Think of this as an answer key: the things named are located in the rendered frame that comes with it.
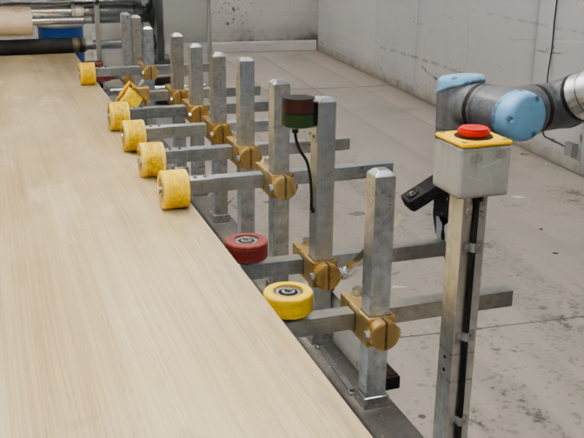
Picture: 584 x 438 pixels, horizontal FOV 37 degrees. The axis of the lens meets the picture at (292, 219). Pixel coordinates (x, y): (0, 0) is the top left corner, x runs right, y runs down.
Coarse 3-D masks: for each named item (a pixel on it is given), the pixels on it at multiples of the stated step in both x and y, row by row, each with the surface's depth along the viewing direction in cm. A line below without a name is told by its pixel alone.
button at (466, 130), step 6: (462, 126) 109; (468, 126) 109; (474, 126) 109; (480, 126) 109; (486, 126) 109; (462, 132) 108; (468, 132) 107; (474, 132) 107; (480, 132) 107; (486, 132) 107
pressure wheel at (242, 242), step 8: (232, 240) 163; (240, 240) 164; (248, 240) 163; (256, 240) 164; (264, 240) 164; (232, 248) 161; (240, 248) 160; (248, 248) 160; (256, 248) 161; (264, 248) 162; (240, 256) 161; (248, 256) 161; (256, 256) 161; (264, 256) 163; (248, 264) 164
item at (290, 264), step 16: (416, 240) 178; (432, 240) 178; (272, 256) 168; (288, 256) 168; (336, 256) 170; (352, 256) 171; (400, 256) 174; (416, 256) 176; (432, 256) 177; (256, 272) 165; (272, 272) 166; (288, 272) 167
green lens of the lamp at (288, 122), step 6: (282, 114) 154; (312, 114) 154; (282, 120) 154; (288, 120) 153; (294, 120) 153; (300, 120) 153; (306, 120) 153; (312, 120) 154; (288, 126) 154; (294, 126) 153; (300, 126) 153; (306, 126) 153; (312, 126) 154
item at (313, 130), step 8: (288, 96) 154; (296, 96) 155; (304, 96) 155; (312, 96) 155; (296, 128) 153; (304, 128) 154; (312, 128) 157; (296, 136) 156; (312, 136) 157; (296, 144) 157; (312, 192) 160; (312, 200) 161; (312, 208) 161
